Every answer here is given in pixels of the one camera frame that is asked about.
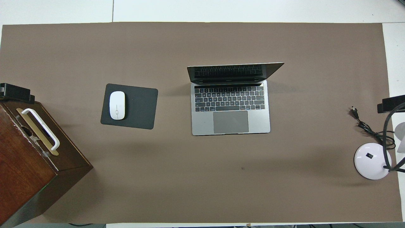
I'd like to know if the white desk lamp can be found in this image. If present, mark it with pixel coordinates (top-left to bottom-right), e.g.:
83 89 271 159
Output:
354 122 405 180

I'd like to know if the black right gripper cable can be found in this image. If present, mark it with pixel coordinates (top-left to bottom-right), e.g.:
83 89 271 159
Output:
382 102 405 173

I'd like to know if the black lamp power cable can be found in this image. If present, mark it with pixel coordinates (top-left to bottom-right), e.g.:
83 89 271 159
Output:
351 106 396 150

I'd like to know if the white computer mouse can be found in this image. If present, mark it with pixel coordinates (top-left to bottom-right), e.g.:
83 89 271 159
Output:
109 91 126 120

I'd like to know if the brown table mat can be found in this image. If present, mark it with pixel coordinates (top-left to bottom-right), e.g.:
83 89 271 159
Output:
0 22 403 224

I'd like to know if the black mouse pad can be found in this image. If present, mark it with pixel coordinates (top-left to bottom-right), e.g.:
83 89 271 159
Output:
101 84 158 130

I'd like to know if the grey laptop computer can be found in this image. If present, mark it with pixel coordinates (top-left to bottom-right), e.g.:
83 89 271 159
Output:
187 62 284 136

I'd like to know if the dark brown wooden box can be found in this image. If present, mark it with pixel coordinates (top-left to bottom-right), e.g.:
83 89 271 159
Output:
0 95 93 228

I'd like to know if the brass handle plate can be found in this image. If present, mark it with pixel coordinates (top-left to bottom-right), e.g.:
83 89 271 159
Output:
16 108 59 156

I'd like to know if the white box handle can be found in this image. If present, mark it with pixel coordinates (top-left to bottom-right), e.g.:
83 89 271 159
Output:
22 108 60 150

